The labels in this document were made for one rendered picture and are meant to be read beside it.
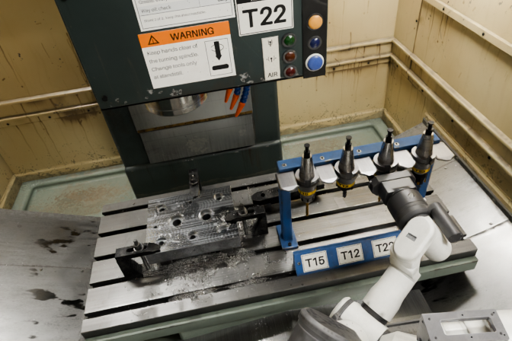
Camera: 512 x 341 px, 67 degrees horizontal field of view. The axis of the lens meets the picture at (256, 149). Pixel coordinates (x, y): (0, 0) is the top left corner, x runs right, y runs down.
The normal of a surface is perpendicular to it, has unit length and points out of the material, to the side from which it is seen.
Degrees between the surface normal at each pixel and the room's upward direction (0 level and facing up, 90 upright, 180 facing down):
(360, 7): 90
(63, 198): 0
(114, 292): 0
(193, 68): 90
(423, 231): 35
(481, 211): 24
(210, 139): 91
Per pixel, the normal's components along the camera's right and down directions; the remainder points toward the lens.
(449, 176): -0.48, -0.63
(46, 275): 0.31, -0.78
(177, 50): 0.18, 0.62
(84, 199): -0.09, -0.76
